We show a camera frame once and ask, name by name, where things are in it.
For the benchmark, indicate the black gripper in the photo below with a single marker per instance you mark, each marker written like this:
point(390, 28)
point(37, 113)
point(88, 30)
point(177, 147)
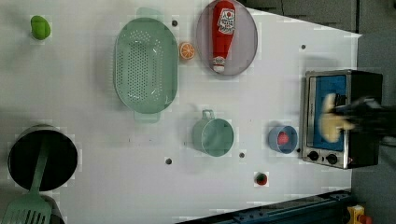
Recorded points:
point(369, 116)

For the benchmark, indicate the peeled plush banana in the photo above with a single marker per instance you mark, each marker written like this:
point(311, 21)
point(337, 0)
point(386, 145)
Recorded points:
point(330, 124)

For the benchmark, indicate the black and steel toaster oven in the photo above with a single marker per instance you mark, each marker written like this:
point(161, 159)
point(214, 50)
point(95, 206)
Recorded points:
point(353, 149)

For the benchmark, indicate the blue bowl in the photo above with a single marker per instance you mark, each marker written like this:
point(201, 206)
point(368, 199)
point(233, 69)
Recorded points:
point(290, 146)

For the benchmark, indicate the strawberry in blue bowl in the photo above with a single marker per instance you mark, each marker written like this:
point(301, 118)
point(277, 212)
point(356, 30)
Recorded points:
point(282, 138)

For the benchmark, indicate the red strawberry toy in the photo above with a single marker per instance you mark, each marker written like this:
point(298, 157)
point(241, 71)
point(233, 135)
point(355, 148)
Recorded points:
point(261, 179)

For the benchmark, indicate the grey oval plate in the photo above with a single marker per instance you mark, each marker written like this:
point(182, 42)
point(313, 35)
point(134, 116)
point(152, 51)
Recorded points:
point(243, 48)

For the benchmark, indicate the green mug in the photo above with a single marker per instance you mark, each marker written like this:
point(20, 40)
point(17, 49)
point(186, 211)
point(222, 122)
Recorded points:
point(212, 136)

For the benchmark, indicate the red ketchup bottle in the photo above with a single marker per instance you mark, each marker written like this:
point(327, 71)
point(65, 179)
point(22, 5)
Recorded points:
point(223, 26)

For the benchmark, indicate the orange slice toy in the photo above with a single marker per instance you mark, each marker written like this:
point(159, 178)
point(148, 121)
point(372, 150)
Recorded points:
point(186, 51)

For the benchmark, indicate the green plastic colander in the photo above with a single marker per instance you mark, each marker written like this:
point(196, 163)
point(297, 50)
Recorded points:
point(146, 65)

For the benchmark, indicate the green toy vegetable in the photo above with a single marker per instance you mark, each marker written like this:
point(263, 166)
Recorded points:
point(40, 27)

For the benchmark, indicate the black pot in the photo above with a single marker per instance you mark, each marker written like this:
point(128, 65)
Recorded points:
point(62, 159)

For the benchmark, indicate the green slotted spatula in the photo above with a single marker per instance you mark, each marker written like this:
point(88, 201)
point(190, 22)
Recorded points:
point(30, 208)

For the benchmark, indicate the blue metal frame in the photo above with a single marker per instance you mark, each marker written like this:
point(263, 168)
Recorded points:
point(326, 208)

